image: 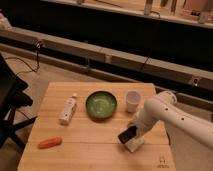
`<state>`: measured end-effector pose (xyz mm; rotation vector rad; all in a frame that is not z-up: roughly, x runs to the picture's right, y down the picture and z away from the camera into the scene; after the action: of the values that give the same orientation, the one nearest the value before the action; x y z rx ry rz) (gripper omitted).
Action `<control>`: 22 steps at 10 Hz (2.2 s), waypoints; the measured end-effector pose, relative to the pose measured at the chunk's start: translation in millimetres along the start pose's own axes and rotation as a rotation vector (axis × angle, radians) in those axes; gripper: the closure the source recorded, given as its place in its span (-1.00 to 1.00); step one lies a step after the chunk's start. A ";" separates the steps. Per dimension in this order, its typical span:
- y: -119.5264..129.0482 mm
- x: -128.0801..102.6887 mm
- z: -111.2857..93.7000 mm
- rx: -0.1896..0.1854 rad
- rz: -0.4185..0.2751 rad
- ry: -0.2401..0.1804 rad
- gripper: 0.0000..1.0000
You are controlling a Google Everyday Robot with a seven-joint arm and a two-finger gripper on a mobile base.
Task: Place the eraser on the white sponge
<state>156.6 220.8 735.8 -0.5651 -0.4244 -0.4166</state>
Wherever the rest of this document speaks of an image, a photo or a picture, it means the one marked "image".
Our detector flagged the black office chair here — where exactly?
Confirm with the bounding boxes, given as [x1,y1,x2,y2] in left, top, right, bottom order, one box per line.
[0,53,36,149]

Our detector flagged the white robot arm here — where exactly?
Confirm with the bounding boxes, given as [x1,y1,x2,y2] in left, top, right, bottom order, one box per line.
[128,91,213,150]

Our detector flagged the white plastic cup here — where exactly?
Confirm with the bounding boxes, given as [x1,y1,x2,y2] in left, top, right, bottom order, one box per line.
[126,91,141,113]

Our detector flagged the white bottle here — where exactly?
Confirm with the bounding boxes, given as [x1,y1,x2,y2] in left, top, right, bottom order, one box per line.
[58,93,77,125]

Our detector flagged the green bowl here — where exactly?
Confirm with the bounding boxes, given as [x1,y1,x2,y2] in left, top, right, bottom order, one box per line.
[85,91,117,119]

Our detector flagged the black cable on ledge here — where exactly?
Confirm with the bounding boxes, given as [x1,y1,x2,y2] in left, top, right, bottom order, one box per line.
[139,56,152,72]

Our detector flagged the black cable on floor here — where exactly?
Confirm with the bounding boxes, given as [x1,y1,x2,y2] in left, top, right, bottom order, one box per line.
[4,40,45,77]

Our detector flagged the black eraser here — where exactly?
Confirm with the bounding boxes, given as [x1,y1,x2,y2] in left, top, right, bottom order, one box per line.
[118,126,137,144]

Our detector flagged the orange carrot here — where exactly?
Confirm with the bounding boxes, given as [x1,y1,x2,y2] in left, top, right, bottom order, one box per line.
[37,137,62,149]

